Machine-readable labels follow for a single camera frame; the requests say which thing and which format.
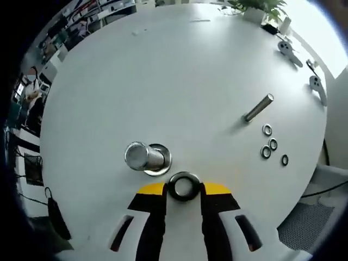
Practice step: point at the large threaded steel stud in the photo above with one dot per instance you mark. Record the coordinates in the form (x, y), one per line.
(137, 156)

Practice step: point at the small threaded steel stud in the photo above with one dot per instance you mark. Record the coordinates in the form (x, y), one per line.
(258, 107)

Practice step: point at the white handheld controller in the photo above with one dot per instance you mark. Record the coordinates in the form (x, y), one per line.
(285, 47)
(316, 83)

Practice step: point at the large dark steel washer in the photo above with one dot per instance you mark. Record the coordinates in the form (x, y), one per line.
(171, 187)

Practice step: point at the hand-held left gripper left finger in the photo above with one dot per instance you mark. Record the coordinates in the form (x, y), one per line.
(149, 212)

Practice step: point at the black computer mouse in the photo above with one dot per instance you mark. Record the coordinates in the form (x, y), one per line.
(58, 217)

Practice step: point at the large silver washer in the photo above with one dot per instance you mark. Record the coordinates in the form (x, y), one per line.
(163, 171)

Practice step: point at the potted green plant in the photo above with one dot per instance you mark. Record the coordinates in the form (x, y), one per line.
(253, 15)

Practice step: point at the storage shelving unit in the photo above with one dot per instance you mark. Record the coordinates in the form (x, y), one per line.
(81, 11)

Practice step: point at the grey mesh office chair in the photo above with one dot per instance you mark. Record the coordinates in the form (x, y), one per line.
(304, 225)

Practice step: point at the white cylinder bottle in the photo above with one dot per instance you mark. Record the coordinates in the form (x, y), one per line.
(285, 25)

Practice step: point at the small dark washer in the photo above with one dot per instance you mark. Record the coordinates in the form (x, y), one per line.
(282, 160)

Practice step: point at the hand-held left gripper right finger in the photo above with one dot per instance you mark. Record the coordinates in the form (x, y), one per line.
(214, 217)

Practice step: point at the small steel washer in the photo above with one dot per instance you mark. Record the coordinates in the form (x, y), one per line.
(264, 129)
(269, 143)
(261, 152)

